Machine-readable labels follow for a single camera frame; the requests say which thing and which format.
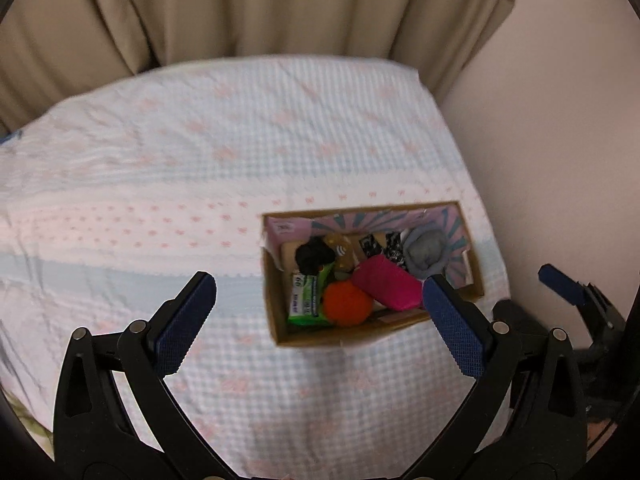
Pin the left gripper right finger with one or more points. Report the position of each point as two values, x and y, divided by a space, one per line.
460 323

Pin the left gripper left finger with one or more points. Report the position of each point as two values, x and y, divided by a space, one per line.
175 325

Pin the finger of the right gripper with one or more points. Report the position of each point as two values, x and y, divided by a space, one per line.
560 282

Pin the magenta soft pouch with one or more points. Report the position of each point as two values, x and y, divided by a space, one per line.
388 284

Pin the grey fluffy sock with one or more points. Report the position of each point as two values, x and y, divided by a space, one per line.
426 251

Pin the orange fluffy pompom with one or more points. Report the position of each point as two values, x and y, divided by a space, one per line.
346 305

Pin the brown and white sock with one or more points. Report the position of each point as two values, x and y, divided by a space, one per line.
345 259

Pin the black soft item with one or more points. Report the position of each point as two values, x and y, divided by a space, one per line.
313 256

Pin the black white patterned sock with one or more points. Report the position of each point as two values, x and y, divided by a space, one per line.
387 244

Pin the blue checked bed sheet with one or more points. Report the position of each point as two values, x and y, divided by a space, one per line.
111 201

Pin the green wet wipes packet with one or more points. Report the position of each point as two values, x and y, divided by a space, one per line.
305 307

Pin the cardboard box with pink lining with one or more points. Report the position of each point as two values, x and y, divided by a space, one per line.
283 232

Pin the beige curtain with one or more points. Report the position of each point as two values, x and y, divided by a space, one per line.
54 49

